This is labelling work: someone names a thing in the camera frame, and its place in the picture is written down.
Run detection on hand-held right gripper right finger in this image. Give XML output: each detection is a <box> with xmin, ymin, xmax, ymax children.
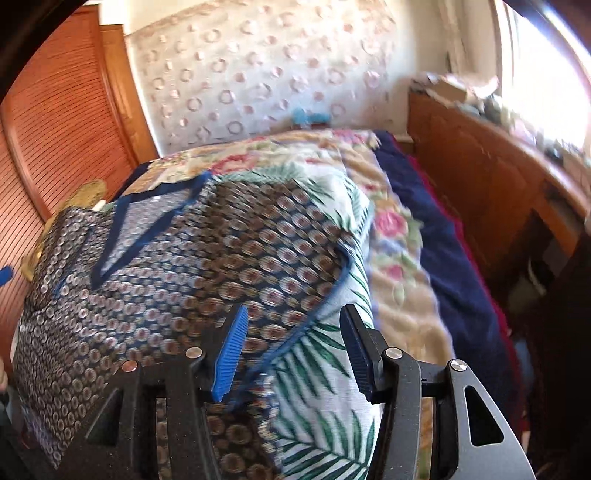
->
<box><xmin>339</xmin><ymin>304</ymin><xmax>539</xmax><ymax>480</ymax></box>

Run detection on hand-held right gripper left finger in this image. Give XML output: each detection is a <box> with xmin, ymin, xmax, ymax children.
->
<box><xmin>58</xmin><ymin>305</ymin><xmax>250</xmax><ymax>480</ymax></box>

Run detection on navy medallion print garment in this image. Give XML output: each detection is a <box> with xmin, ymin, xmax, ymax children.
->
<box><xmin>11</xmin><ymin>173</ymin><xmax>365</xmax><ymax>480</ymax></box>

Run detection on palm leaf print sheet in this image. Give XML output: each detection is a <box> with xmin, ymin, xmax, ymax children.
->
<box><xmin>217</xmin><ymin>166</ymin><xmax>386</xmax><ymax>480</ymax></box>

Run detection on floral fleece blanket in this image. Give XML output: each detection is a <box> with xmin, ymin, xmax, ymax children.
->
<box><xmin>148</xmin><ymin>129</ymin><xmax>458</xmax><ymax>370</ymax></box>

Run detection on gold embroidered pillow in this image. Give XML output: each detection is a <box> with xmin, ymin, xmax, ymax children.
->
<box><xmin>21</xmin><ymin>180</ymin><xmax>109</xmax><ymax>282</ymax></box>

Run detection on navy blue blanket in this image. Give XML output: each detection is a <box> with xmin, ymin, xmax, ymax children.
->
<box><xmin>372</xmin><ymin>131</ymin><xmax>522</xmax><ymax>416</ymax></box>

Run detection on wooden louvered wardrobe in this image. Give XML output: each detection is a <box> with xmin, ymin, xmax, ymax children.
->
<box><xmin>0</xmin><ymin>4</ymin><xmax>160</xmax><ymax>370</ymax></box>

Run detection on wooden sideboard cabinet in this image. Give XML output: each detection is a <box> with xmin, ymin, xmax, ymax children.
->
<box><xmin>406</xmin><ymin>88</ymin><xmax>591</xmax><ymax>296</ymax></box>

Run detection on small blue toy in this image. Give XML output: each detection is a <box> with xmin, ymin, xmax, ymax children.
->
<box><xmin>291</xmin><ymin>108</ymin><xmax>331</xmax><ymax>127</ymax></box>

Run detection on cardboard box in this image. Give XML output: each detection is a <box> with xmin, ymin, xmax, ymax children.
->
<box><xmin>436</xmin><ymin>78</ymin><xmax>469</xmax><ymax>101</ymax></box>

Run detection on circle print sheer curtain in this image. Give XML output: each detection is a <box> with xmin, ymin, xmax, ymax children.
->
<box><xmin>127</xmin><ymin>0</ymin><xmax>400</xmax><ymax>155</ymax></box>

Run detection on white lace curtain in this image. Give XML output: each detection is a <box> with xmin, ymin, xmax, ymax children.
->
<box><xmin>450</xmin><ymin>0</ymin><xmax>502</xmax><ymax>77</ymax></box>

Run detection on window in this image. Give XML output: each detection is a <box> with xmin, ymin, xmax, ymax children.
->
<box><xmin>496</xmin><ymin>0</ymin><xmax>591</xmax><ymax>153</ymax></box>

